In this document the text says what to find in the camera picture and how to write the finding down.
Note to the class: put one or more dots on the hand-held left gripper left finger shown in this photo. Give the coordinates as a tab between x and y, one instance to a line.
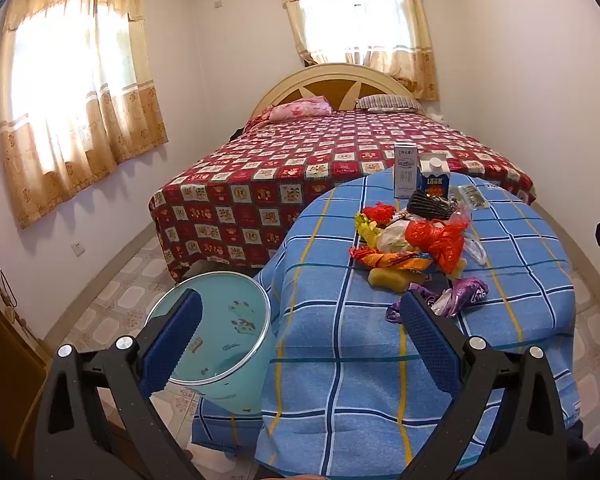
172	345

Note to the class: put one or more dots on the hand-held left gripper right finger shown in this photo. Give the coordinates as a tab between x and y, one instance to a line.
432	345

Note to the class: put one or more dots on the light blue trash bin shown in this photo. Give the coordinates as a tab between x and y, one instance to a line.
220	320

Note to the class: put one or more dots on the orange snack wrapper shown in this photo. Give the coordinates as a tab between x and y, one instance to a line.
385	260

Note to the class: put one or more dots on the dark grey knitted cloth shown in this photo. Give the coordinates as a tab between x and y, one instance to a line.
430	205

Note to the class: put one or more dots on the red mesh scrubber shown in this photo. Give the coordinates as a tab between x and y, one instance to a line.
378	212

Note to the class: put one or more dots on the purple wrapper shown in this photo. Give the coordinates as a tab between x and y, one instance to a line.
467	292

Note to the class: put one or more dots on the yellow sponge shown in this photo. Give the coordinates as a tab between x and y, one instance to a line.
387	280

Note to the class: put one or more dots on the red plastic bag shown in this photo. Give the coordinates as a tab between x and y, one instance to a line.
445	245

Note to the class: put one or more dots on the clear plastic bag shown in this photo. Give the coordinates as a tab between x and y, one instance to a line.
476	252

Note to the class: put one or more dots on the blue checked tablecloth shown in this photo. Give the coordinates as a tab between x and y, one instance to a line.
330	320

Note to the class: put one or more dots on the small clear sachet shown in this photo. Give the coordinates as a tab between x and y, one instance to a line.
471	197

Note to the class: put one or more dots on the blue milk carton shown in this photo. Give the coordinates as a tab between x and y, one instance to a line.
432	180

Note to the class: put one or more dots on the wooden cabinet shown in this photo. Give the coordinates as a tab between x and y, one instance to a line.
5	360

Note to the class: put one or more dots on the white upright box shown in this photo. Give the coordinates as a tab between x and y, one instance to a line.
405	172

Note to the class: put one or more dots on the red checked bedspread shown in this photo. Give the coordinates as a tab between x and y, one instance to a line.
280	170

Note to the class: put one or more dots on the striped pillow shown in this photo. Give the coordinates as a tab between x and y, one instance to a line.
387	102

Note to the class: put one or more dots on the pink pillow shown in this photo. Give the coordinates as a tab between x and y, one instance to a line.
300	108

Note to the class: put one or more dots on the narrow beige patterned curtain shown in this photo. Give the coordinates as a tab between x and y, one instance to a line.
405	60

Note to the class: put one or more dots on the wide beige patterned curtain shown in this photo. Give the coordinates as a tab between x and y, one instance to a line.
80	85

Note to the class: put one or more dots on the cream wooden headboard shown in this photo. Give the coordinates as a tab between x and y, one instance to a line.
330	82

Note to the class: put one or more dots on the white wall outlet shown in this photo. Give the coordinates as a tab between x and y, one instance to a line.
77	248

